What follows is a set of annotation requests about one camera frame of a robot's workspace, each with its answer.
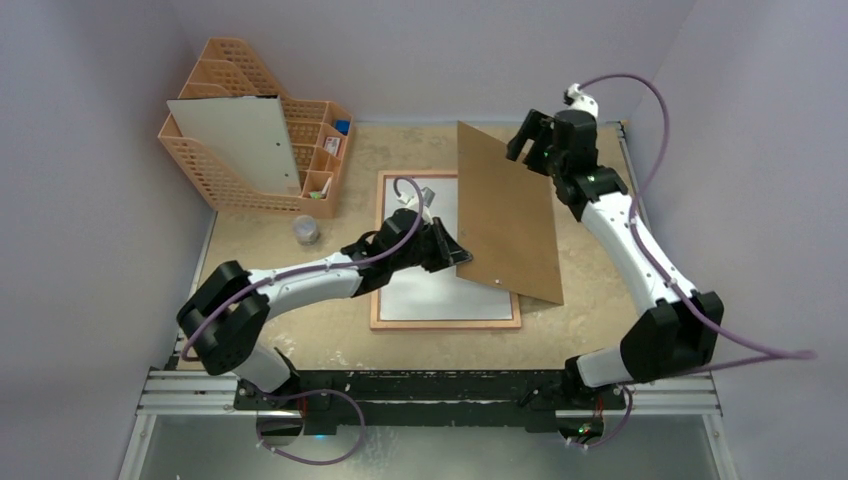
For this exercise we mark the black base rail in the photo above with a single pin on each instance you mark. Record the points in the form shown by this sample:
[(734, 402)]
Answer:
[(538, 401)]

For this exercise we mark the grey board in organizer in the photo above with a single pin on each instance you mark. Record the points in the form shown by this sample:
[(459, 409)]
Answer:
[(248, 134)]

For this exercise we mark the blue mountain photo print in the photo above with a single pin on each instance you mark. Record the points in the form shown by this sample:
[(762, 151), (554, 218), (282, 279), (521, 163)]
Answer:
[(415, 295)]

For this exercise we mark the brown cardboard backing board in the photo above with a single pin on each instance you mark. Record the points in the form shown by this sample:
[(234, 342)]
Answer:
[(506, 220)]

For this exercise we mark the small clear round jar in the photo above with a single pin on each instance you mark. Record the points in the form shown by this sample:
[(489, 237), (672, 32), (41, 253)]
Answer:
[(306, 230)]

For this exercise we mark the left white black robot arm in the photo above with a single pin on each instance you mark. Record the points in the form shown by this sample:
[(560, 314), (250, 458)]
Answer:
[(224, 318)]

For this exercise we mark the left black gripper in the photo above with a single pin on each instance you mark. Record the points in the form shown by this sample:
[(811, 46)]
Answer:
[(452, 253)]

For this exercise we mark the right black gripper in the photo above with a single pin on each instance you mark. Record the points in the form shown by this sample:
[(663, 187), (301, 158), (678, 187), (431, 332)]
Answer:
[(535, 138)]

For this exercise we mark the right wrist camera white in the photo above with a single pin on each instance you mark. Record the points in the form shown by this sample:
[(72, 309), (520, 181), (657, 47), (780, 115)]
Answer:
[(576, 99)]

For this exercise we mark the pink wooden photo frame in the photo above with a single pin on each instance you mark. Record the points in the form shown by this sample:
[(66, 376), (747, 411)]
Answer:
[(386, 204)]

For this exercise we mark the red white small box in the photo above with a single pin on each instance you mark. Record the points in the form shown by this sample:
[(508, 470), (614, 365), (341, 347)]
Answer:
[(333, 145)]

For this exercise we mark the green white small items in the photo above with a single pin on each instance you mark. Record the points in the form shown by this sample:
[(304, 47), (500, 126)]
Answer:
[(322, 189)]

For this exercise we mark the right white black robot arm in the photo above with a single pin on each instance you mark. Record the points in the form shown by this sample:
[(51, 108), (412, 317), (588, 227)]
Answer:
[(675, 333)]

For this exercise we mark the blue item in organizer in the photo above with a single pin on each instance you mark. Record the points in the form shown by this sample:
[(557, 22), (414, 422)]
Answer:
[(343, 126)]

